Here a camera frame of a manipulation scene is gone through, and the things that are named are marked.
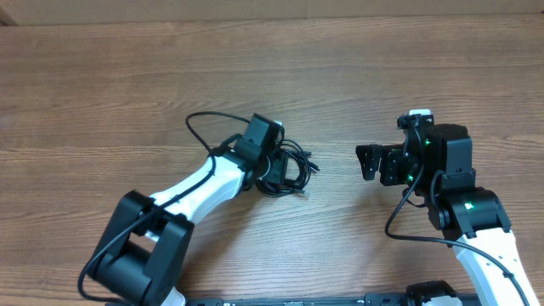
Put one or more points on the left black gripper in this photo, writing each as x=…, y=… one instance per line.
x=278, y=172

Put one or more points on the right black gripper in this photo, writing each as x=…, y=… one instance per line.
x=391, y=160

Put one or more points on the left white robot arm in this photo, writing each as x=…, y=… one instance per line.
x=139, y=257

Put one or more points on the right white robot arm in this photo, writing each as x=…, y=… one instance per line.
x=435, y=163

